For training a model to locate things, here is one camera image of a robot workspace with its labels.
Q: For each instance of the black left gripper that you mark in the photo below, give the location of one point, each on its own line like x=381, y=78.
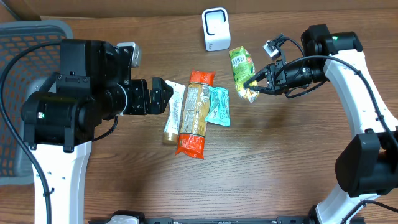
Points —
x=148, y=101

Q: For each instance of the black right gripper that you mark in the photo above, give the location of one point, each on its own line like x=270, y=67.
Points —
x=273, y=78

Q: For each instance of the green snack packet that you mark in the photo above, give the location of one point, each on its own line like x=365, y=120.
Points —
x=243, y=69

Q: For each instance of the white printed packet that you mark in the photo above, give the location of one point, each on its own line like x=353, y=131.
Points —
x=172, y=126

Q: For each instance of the orange spaghetti packet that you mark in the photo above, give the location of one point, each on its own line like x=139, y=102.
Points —
x=191, y=140

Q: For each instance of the teal snack packet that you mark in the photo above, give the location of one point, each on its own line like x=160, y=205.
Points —
x=219, y=107

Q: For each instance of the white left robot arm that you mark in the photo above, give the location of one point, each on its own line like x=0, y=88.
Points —
x=94, y=84

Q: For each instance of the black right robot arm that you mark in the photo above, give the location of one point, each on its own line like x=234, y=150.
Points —
x=367, y=167

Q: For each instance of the white barcode scanner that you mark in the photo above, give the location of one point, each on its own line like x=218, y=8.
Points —
x=216, y=29

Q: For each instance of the grey plastic shopping basket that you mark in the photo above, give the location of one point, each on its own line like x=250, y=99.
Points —
x=24, y=78

